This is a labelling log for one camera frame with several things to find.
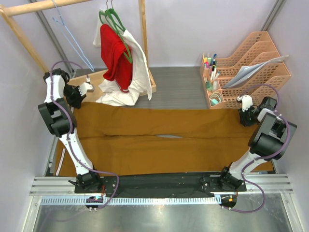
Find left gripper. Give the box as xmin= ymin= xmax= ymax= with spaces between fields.
xmin=63 ymin=85 xmax=86 ymax=110

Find light blue wire hanger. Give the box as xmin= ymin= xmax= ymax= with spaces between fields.
xmin=52 ymin=0 xmax=95 ymax=71

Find mustard brown trousers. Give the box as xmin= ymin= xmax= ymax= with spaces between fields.
xmin=52 ymin=101 xmax=277 ymax=177

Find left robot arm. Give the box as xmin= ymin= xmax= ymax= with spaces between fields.
xmin=38 ymin=68 xmax=102 ymax=193

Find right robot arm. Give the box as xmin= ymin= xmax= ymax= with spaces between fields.
xmin=217 ymin=95 xmax=297 ymax=191

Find green hanger back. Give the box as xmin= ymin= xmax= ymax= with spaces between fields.
xmin=98 ymin=0 xmax=120 ymax=35

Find green hanger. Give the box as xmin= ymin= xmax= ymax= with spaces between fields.
xmin=98 ymin=0 xmax=120 ymax=35
xmin=106 ymin=0 xmax=132 ymax=64

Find green hanger front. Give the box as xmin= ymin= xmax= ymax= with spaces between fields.
xmin=106 ymin=0 xmax=132 ymax=64

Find wooden clothes rack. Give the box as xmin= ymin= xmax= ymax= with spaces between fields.
xmin=0 ymin=0 xmax=157 ymax=104

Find white shirt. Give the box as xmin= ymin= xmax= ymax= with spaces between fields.
xmin=94 ymin=20 xmax=153 ymax=106

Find grey paper folder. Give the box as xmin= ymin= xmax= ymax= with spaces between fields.
xmin=222 ymin=55 xmax=289 ymax=89

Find peach plastic desk organizer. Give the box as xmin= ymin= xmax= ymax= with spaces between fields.
xmin=201 ymin=31 xmax=291 ymax=109

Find green eraser box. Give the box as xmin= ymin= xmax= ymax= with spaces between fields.
xmin=205 ymin=82 xmax=212 ymax=91

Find red shirt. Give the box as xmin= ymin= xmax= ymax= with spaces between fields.
xmin=100 ymin=24 xmax=132 ymax=93

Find pens in organizer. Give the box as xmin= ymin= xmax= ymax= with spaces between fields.
xmin=202 ymin=53 xmax=221 ymax=82

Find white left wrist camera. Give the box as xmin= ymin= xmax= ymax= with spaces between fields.
xmin=78 ymin=82 xmax=95 ymax=96

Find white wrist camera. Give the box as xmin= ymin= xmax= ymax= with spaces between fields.
xmin=237 ymin=94 xmax=253 ymax=112
xmin=78 ymin=82 xmax=95 ymax=96

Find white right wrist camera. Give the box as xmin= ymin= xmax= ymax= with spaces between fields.
xmin=237 ymin=94 xmax=253 ymax=112

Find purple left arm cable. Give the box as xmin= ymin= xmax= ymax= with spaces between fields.
xmin=49 ymin=60 xmax=120 ymax=213

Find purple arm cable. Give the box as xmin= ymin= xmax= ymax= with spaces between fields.
xmin=217 ymin=84 xmax=290 ymax=214
xmin=49 ymin=60 xmax=120 ymax=213

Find mint charger with cable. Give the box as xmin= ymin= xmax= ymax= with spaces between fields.
xmin=209 ymin=92 xmax=222 ymax=106

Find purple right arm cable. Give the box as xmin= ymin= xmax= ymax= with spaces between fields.
xmin=217 ymin=84 xmax=290 ymax=214

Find aluminium frame rail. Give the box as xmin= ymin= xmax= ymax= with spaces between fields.
xmin=30 ymin=174 xmax=293 ymax=198

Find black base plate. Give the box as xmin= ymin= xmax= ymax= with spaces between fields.
xmin=69 ymin=172 xmax=247 ymax=197

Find white slotted cable duct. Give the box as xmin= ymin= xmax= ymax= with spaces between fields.
xmin=41 ymin=195 xmax=222 ymax=206

